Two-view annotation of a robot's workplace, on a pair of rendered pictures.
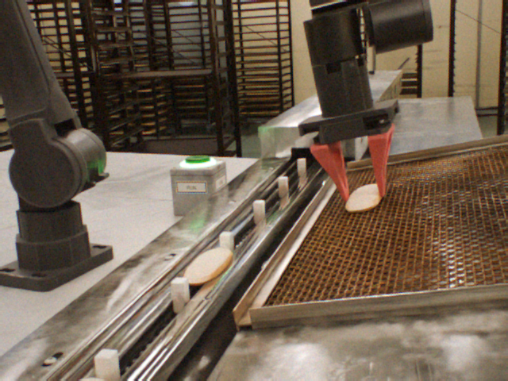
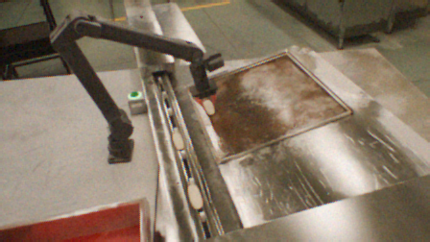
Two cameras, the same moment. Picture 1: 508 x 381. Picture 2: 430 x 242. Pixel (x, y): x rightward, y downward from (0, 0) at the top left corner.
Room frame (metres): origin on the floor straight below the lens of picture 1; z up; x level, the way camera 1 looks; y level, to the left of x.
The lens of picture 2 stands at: (-0.24, 0.41, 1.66)
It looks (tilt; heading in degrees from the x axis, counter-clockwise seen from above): 37 degrees down; 330
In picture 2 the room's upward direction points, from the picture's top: 4 degrees counter-clockwise
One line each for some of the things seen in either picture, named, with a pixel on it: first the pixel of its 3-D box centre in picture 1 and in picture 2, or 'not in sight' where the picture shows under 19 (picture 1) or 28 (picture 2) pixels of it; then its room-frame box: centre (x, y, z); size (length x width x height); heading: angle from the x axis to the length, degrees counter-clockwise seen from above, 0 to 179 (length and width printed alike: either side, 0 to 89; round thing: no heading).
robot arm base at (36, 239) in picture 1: (52, 238); (119, 144); (0.76, 0.24, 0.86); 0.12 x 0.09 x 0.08; 151
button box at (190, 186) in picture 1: (202, 197); (137, 106); (0.99, 0.08, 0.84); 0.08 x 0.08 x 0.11; 73
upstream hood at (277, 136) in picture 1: (352, 101); (143, 26); (1.75, -0.29, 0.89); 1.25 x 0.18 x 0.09; 163
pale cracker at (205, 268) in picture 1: (208, 263); (178, 140); (0.65, 0.05, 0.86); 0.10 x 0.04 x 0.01; 163
